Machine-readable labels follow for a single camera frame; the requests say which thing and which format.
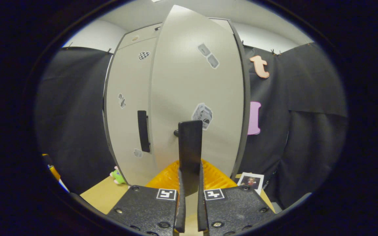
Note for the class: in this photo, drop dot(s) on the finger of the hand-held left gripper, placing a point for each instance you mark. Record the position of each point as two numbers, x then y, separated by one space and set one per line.
52 170

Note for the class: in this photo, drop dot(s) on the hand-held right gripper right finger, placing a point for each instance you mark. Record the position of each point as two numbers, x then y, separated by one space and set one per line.
201 213

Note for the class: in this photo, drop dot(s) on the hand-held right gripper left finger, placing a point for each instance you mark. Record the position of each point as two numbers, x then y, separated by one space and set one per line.
180 213

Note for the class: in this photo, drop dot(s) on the beige cabinet door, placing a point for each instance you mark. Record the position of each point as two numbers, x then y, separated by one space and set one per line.
126 124
182 91

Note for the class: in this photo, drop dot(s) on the beige double-door shoe cabinet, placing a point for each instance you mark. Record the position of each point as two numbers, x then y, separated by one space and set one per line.
246 98

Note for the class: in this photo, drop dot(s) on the white portrait photo card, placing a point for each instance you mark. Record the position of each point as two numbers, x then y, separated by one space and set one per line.
251 182

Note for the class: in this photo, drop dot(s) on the green and pink plush toy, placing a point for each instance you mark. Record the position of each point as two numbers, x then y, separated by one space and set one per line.
118 178

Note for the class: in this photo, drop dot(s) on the black backdrop cloth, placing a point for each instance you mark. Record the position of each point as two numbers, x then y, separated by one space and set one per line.
307 131

